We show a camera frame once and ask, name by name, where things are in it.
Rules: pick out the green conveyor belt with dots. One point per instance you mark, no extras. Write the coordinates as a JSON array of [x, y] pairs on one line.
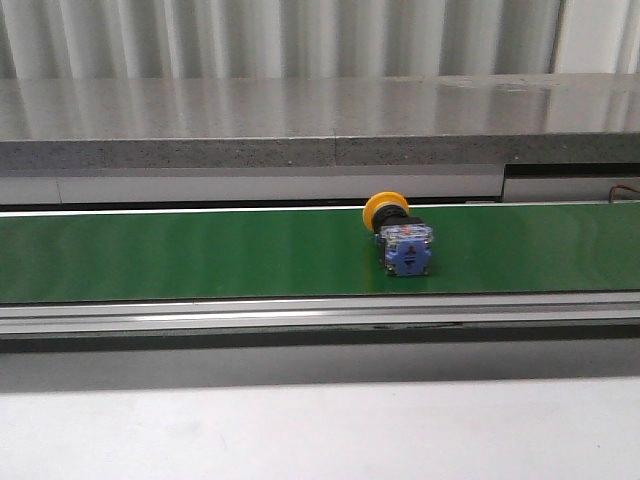
[[99, 256]]

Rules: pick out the yellow push button switch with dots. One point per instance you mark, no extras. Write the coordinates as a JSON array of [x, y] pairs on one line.
[[403, 241]]

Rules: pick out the grey speckled stone counter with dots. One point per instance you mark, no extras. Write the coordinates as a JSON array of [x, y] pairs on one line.
[[64, 124]]

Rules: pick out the aluminium conveyor frame rail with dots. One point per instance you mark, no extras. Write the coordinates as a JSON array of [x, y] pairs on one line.
[[564, 308]]

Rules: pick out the white pleated curtain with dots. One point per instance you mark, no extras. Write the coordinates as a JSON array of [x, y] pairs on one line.
[[315, 39]]

